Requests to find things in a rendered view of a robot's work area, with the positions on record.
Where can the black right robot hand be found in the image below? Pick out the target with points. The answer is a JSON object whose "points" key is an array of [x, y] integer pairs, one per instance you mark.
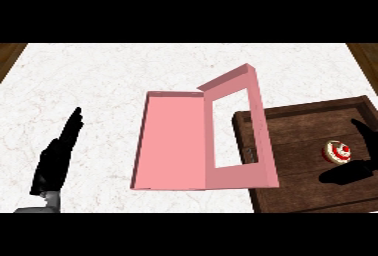
{"points": [[351, 171]]}

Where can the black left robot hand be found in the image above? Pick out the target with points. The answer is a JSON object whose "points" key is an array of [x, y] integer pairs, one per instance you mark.
{"points": [[55, 159]]}

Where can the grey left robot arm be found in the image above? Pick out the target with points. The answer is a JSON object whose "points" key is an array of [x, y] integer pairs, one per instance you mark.
{"points": [[48, 203]]}

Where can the red and white cupcake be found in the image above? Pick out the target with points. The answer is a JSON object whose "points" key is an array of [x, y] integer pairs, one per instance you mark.
{"points": [[337, 152]]}

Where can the dark brown wooden tray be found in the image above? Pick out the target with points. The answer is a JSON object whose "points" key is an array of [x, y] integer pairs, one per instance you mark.
{"points": [[315, 156]]}

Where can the pink box lid with window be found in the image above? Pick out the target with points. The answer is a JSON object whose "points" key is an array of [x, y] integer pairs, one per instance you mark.
{"points": [[256, 133]]}

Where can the pink cardboard box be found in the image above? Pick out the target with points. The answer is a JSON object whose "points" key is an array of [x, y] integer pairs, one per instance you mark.
{"points": [[172, 143]]}

